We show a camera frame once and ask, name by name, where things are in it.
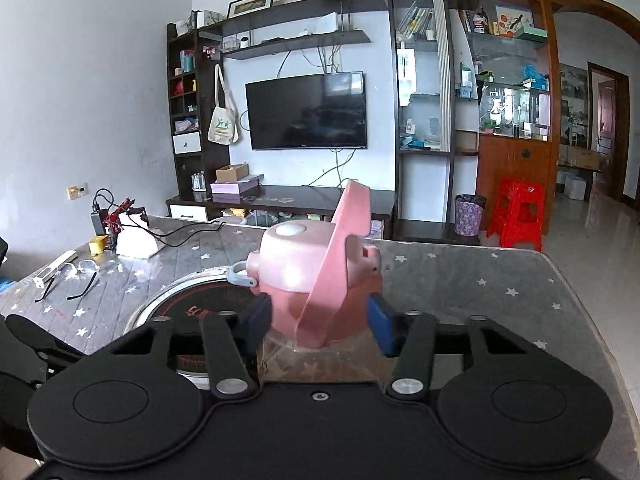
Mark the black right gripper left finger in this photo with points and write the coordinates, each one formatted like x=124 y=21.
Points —
x=231 y=343

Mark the red clamp tool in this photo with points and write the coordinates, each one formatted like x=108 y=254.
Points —
x=112 y=223

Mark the pink water bottle with strap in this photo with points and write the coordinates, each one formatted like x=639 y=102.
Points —
x=318 y=274

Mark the white canvas tote bag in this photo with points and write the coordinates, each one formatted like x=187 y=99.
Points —
x=224 y=125

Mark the dark wall shelf unit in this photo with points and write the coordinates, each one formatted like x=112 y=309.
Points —
x=404 y=49

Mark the black handheld device left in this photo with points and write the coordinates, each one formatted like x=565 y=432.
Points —
x=29 y=357

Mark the purple patterned waste bin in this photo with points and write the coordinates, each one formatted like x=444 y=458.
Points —
x=468 y=213

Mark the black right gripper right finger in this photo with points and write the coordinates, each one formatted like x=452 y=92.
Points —
x=409 y=338

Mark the brown wooden display cabinet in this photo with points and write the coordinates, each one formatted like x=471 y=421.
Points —
x=515 y=53

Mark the pink flat box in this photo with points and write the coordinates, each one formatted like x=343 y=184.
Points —
x=237 y=187

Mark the white box on table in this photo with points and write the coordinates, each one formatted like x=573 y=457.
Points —
x=136 y=239

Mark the framed picture on shelf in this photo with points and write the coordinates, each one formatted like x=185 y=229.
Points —
x=242 y=7

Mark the clear glasses on table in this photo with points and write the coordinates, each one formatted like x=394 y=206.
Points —
x=76 y=278

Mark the dark wooden door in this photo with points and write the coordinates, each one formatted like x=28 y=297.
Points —
x=609 y=118

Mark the black flat screen television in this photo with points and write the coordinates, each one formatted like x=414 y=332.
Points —
x=308 y=112

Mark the round induction cooker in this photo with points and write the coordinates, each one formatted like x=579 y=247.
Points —
x=187 y=301

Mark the yellow wall socket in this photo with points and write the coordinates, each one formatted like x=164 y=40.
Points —
x=73 y=192

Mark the brown cardboard box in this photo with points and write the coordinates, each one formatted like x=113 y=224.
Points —
x=232 y=173

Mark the red plastic stool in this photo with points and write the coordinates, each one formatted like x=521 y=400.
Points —
x=517 y=214

